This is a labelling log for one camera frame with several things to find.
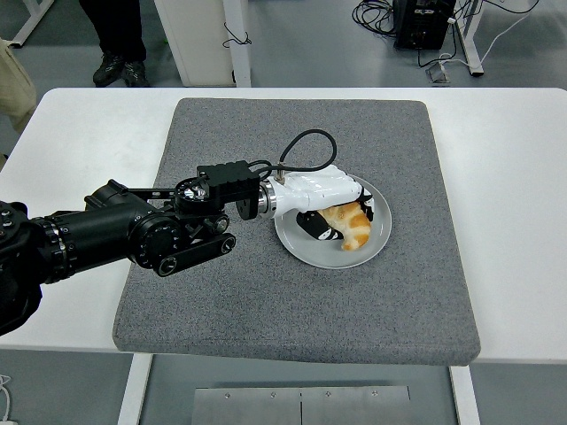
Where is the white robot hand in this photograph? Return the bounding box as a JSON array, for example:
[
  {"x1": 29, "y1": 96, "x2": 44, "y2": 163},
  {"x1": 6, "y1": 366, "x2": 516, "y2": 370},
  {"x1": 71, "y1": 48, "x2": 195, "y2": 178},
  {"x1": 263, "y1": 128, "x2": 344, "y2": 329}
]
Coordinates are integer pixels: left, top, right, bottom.
[{"x1": 267, "y1": 164, "x2": 377, "y2": 243}]

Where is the golden croissant bread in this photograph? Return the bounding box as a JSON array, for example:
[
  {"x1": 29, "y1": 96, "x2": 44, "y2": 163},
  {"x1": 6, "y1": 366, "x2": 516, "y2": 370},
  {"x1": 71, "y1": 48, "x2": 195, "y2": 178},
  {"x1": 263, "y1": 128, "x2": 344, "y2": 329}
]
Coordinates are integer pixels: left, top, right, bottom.
[{"x1": 319, "y1": 201, "x2": 372, "y2": 252}]

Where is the grey round plate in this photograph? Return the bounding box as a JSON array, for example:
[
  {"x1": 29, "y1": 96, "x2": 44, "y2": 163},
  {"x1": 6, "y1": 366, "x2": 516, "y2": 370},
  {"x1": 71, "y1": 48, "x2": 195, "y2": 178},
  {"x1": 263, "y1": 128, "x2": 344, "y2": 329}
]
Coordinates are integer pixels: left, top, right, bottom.
[{"x1": 274, "y1": 174, "x2": 393, "y2": 270}]

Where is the grey felt mat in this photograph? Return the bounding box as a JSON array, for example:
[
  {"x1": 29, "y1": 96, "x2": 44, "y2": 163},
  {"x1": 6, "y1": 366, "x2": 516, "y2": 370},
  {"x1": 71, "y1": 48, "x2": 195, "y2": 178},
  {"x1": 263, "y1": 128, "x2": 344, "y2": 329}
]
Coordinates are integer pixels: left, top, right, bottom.
[{"x1": 112, "y1": 97, "x2": 483, "y2": 367}]

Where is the clear plastic holder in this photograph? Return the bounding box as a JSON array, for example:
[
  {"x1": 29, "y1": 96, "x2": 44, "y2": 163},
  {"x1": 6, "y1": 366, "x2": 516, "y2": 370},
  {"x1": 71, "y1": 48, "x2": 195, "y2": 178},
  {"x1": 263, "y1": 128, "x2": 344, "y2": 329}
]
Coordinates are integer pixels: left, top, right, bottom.
[{"x1": 425, "y1": 61, "x2": 452, "y2": 84}]

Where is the white cabinet panel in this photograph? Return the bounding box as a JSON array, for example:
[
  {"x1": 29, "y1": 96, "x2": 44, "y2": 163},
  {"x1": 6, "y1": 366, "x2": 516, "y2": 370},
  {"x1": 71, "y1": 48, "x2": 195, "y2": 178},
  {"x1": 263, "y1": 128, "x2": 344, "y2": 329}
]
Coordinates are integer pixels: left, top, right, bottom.
[{"x1": 154, "y1": 0, "x2": 236, "y2": 88}]

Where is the black computer tower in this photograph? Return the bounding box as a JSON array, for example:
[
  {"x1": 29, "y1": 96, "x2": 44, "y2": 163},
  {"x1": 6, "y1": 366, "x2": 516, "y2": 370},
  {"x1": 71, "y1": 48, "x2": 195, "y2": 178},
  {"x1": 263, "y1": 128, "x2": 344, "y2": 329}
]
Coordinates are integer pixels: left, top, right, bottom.
[{"x1": 392, "y1": 0, "x2": 457, "y2": 50}]

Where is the white desk leg with foot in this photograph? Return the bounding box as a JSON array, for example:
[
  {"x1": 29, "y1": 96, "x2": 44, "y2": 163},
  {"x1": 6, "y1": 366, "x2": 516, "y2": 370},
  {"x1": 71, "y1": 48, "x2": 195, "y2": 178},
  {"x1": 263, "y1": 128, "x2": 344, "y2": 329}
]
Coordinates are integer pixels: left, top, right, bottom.
[{"x1": 455, "y1": 0, "x2": 485, "y2": 78}]

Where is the person in black trousers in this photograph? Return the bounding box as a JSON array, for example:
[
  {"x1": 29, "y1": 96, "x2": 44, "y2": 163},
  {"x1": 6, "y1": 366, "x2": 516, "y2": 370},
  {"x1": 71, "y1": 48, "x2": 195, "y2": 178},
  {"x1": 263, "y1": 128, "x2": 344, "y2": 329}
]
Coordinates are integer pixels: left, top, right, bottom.
[{"x1": 78, "y1": 0, "x2": 150, "y2": 89}]

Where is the white table leg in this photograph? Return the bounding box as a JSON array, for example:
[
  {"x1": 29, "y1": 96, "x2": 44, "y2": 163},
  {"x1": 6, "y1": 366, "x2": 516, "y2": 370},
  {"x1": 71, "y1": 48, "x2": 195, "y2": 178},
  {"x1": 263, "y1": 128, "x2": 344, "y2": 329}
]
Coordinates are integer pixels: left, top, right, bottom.
[
  {"x1": 115, "y1": 352, "x2": 154, "y2": 425},
  {"x1": 447, "y1": 365, "x2": 482, "y2": 425}
]

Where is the person in beige trousers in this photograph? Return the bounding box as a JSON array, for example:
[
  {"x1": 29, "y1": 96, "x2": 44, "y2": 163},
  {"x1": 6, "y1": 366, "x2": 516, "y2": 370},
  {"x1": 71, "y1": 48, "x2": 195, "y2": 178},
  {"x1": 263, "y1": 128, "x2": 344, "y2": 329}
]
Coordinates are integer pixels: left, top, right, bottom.
[{"x1": 0, "y1": 37, "x2": 37, "y2": 132}]

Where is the white desk post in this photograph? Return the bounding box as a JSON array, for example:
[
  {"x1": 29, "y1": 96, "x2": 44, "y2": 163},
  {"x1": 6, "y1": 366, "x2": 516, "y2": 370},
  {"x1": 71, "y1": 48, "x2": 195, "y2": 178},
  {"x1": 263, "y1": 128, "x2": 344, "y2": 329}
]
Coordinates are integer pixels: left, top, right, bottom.
[{"x1": 222, "y1": 0, "x2": 252, "y2": 89}]

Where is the thin black cable on post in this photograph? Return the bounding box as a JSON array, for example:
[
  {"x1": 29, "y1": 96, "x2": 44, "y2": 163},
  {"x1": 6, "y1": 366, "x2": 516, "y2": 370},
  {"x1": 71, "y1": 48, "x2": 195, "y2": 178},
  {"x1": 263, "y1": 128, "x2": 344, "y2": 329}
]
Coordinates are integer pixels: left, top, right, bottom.
[{"x1": 223, "y1": 21, "x2": 252, "y2": 49}]

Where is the black cable bundle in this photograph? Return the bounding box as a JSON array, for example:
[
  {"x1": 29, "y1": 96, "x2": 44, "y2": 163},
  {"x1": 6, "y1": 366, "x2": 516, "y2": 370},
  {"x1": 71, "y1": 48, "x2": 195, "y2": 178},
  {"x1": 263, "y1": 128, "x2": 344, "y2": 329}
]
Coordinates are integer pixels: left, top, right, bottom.
[{"x1": 352, "y1": 0, "x2": 398, "y2": 37}]

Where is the white cable on floor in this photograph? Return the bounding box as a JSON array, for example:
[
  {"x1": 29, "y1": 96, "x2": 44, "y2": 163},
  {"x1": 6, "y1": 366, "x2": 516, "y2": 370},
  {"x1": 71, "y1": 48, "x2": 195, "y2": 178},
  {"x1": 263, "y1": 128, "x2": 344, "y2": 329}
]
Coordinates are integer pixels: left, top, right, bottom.
[{"x1": 438, "y1": 0, "x2": 540, "y2": 70}]

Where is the white desk frame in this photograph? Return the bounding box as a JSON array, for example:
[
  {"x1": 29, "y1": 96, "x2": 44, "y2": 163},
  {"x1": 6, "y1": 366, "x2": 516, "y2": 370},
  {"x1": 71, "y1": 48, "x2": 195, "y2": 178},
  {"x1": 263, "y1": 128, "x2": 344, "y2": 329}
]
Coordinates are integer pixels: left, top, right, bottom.
[{"x1": 8, "y1": 0, "x2": 57, "y2": 49}]

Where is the white cable at table leg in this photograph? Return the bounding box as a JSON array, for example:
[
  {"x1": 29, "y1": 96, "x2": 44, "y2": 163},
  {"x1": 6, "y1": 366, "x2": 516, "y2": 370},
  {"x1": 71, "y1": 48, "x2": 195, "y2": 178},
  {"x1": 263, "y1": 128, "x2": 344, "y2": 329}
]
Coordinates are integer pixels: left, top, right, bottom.
[{"x1": 0, "y1": 374, "x2": 17, "y2": 425}]

